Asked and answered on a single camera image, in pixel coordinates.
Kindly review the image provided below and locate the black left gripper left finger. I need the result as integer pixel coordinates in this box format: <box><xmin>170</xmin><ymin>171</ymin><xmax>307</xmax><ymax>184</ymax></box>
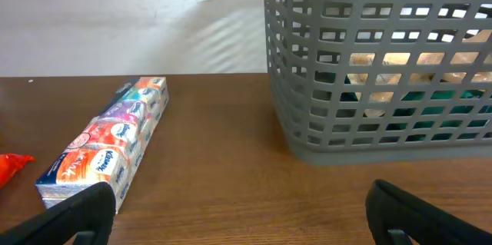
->
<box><xmin>1</xmin><ymin>182</ymin><xmax>115</xmax><ymax>245</ymax></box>

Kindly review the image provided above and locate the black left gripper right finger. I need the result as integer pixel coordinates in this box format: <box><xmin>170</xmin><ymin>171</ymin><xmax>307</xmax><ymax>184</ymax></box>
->
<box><xmin>365</xmin><ymin>179</ymin><xmax>491</xmax><ymax>245</ymax></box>

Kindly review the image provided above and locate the green coffee bag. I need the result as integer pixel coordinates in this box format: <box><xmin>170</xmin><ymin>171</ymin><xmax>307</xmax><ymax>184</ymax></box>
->
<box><xmin>314</xmin><ymin>71</ymin><xmax>492</xmax><ymax>142</ymax></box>

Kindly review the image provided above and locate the beige noodle packet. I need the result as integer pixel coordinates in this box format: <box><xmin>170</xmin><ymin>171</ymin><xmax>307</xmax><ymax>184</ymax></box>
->
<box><xmin>347</xmin><ymin>30</ymin><xmax>491</xmax><ymax>118</ymax></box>

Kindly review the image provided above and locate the orange spaghetti packet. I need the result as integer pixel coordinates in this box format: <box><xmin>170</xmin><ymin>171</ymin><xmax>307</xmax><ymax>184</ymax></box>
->
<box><xmin>0</xmin><ymin>153</ymin><xmax>36</xmax><ymax>188</ymax></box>

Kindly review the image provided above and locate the grey plastic basket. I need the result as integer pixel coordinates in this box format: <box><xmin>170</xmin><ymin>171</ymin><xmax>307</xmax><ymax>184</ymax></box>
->
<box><xmin>264</xmin><ymin>0</ymin><xmax>491</xmax><ymax>165</ymax></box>

